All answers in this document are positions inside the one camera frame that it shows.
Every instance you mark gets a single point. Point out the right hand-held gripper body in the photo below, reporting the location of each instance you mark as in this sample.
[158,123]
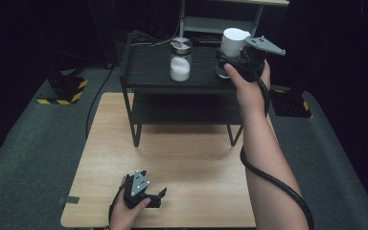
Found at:
[254,64]

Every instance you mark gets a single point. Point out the person's left hand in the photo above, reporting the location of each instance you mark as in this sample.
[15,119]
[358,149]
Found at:
[124,218]

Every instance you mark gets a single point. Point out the black two-tier shelf rack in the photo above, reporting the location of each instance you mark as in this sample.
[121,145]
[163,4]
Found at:
[153,70]

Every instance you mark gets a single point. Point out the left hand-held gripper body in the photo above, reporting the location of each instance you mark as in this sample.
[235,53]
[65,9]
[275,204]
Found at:
[137,191]

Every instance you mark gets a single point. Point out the person's right hand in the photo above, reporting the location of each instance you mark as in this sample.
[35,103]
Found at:
[252,94]

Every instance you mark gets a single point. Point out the jar with white lid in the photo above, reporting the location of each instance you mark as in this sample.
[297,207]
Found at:
[233,41]

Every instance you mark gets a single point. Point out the grey tape strip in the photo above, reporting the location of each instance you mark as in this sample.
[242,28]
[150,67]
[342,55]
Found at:
[70,200]

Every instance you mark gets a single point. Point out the yellow-black striped stand base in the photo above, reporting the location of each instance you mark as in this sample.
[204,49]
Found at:
[67,91]
[289,105]

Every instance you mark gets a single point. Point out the glass jar with metal lid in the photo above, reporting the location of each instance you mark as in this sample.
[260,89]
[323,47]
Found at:
[180,67]

